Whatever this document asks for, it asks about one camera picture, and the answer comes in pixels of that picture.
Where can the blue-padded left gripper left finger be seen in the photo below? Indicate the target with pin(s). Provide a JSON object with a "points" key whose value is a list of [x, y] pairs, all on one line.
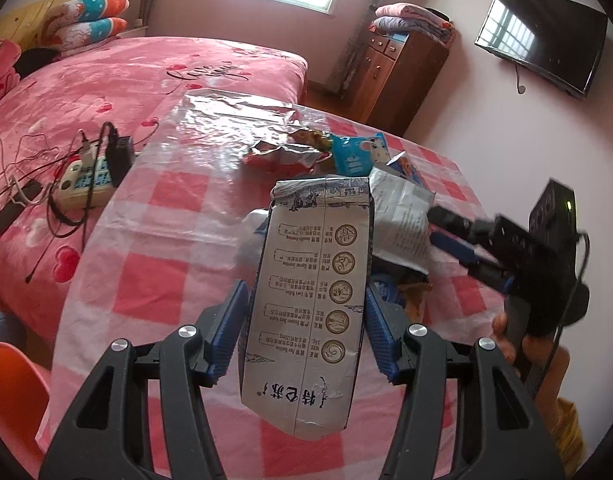
{"points": [[105, 432]]}

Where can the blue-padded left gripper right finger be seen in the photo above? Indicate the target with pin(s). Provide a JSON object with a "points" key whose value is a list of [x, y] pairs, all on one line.
{"points": [[499, 432]]}

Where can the white milk carton package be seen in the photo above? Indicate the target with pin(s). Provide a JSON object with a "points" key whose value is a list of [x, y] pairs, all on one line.
{"points": [[302, 342]]}

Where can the yellow brown snack wrapper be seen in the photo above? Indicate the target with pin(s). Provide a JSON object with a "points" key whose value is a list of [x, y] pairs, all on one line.
{"points": [[315, 138]]}

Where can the person's right hand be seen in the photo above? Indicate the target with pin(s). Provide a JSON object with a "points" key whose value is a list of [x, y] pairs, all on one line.
{"points": [[540, 352]]}

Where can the orange plastic chair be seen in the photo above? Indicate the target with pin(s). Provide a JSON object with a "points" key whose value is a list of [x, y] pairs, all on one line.
{"points": [[24, 395]]}

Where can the blue white small box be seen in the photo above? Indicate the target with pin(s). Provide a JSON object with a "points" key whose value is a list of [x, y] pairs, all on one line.
{"points": [[402, 164]]}

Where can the pink checkered tablecloth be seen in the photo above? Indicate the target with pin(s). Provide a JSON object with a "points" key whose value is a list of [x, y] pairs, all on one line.
{"points": [[171, 243]]}

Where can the blue cartoon snack bag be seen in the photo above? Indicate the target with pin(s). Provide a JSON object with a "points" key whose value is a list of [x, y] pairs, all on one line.
{"points": [[355, 156]]}

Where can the brown wooden dresser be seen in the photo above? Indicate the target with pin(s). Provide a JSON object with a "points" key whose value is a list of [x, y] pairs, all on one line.
{"points": [[393, 79]]}

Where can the beige power strip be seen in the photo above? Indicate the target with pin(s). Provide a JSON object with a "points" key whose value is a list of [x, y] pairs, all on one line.
{"points": [[84, 185]]}

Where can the black power bank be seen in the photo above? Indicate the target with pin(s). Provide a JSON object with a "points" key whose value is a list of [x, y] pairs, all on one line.
{"points": [[13, 208]]}

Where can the folded blankets on dresser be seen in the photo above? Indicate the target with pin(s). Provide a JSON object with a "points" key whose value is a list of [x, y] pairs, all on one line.
{"points": [[397, 18]]}

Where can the black power adapter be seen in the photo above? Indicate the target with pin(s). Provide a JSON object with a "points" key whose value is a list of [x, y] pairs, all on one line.
{"points": [[119, 153]]}

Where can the red silver snack wrapper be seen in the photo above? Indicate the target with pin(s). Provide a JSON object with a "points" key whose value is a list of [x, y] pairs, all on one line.
{"points": [[284, 160]]}

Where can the white phone charger plug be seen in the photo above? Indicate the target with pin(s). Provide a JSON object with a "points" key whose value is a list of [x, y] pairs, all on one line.
{"points": [[85, 152]]}

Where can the pink bed with bedspread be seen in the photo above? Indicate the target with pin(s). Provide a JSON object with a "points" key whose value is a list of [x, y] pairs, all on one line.
{"points": [[133, 83]]}

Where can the grey window curtain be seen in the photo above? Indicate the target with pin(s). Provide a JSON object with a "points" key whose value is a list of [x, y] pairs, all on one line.
{"points": [[347, 61]]}

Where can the pink folded pillows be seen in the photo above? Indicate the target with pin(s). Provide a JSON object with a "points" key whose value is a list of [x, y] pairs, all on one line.
{"points": [[9, 55]]}

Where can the rolled colourful quilts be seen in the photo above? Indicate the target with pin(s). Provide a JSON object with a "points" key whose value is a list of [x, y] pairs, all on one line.
{"points": [[79, 23]]}

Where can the yellow wooden headboard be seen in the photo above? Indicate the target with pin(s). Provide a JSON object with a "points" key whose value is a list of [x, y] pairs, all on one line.
{"points": [[22, 26]]}

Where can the wall mounted black television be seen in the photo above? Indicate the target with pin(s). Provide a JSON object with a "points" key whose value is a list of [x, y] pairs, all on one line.
{"points": [[559, 40]]}

